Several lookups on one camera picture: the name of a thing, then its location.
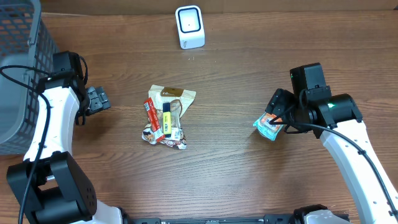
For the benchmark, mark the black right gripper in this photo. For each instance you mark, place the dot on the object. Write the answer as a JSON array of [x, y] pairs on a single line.
[[279, 105]]

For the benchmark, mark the white printed snack packet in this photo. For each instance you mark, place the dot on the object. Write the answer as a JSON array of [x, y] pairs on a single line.
[[177, 139]]

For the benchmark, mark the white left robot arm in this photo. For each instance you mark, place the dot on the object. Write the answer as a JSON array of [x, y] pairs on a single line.
[[49, 185]]

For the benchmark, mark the orange tissue pack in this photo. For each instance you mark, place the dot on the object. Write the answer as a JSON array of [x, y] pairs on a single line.
[[265, 121]]

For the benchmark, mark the grey plastic basket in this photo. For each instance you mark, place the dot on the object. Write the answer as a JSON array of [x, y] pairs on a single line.
[[27, 49]]

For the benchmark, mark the white barcode scanner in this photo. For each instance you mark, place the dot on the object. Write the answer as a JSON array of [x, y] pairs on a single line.
[[190, 27]]

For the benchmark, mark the red snack bar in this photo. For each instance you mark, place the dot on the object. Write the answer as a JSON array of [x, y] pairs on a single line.
[[153, 133]]

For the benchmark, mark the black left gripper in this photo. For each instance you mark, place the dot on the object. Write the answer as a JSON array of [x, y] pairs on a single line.
[[97, 99]]

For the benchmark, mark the teal wet wipes pack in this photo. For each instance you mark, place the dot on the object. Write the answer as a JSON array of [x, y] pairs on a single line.
[[268, 133]]

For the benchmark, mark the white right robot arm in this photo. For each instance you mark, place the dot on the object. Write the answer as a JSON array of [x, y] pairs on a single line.
[[337, 121]]

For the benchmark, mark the yellow highlighter pen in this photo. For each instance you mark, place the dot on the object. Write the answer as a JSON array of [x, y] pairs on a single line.
[[167, 120]]

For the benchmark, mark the brown paper snack bag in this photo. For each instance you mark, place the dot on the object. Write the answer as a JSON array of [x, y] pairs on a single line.
[[178, 98]]

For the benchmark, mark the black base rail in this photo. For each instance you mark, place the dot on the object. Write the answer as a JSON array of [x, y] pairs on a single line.
[[266, 219]]

